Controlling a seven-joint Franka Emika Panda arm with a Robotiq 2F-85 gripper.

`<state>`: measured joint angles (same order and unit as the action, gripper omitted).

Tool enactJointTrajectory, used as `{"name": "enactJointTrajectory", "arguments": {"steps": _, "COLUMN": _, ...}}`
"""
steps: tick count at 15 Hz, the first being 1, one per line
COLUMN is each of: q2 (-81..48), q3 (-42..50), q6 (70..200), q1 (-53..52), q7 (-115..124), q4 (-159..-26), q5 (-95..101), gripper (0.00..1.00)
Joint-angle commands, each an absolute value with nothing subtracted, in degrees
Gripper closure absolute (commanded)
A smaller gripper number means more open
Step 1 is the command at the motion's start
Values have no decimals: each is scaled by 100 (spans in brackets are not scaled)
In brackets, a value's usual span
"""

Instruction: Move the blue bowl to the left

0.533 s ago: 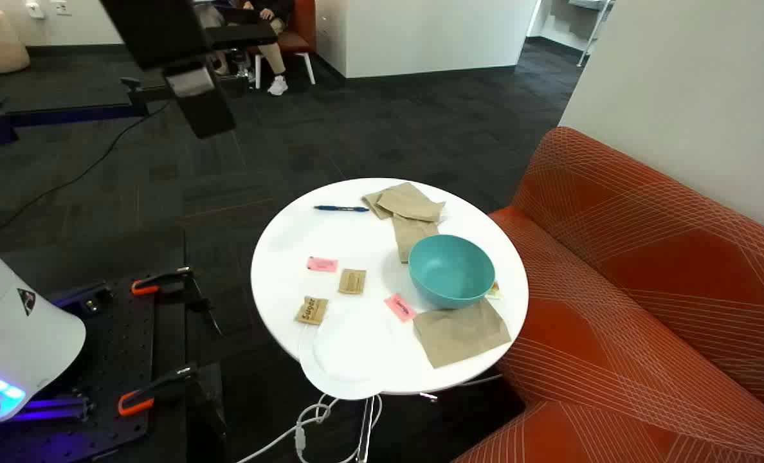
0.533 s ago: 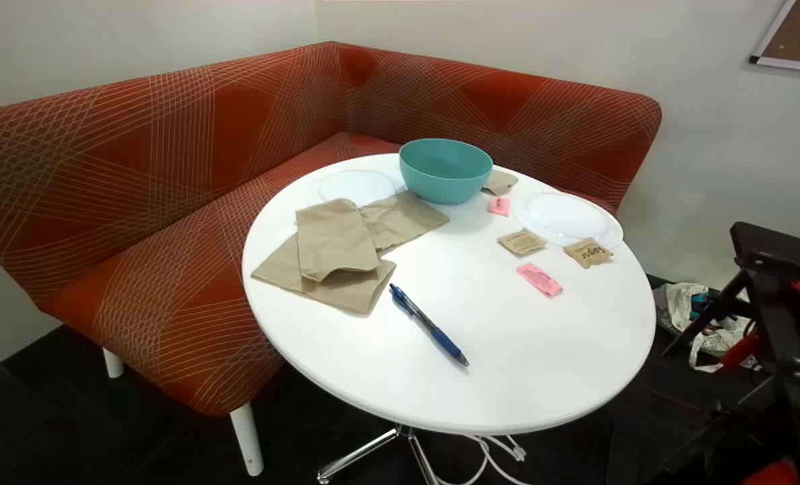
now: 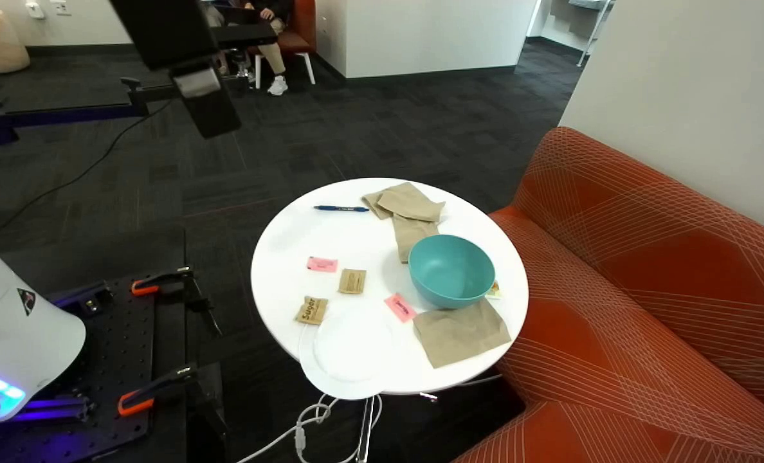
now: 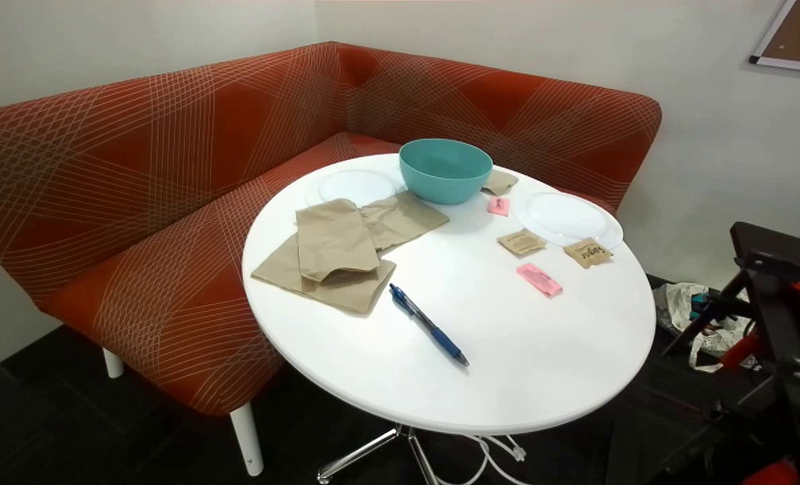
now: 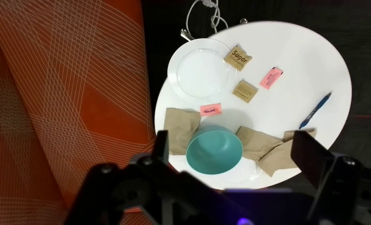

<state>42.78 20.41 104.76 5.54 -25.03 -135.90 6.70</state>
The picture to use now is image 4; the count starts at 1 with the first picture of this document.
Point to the blue bowl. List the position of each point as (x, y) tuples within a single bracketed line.
[(441, 185)]

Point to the folded brown napkin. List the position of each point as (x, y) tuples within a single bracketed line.
[(332, 239)]

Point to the large flat brown napkin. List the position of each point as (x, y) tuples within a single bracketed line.
[(348, 292)]

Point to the white plate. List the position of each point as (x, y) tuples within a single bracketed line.
[(353, 188), (564, 219)]

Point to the blue pen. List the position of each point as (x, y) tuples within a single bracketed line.
[(427, 326)]

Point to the pink packet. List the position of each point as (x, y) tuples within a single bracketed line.
[(538, 282), (498, 207)]

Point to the small brown packet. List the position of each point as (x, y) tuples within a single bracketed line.
[(587, 254), (501, 181), (521, 243)]

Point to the orange patterned corner sofa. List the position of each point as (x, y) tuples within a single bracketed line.
[(145, 179)]

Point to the white bag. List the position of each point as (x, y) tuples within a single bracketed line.
[(682, 305)]

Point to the black robot stand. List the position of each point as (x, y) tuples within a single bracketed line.
[(775, 315)]

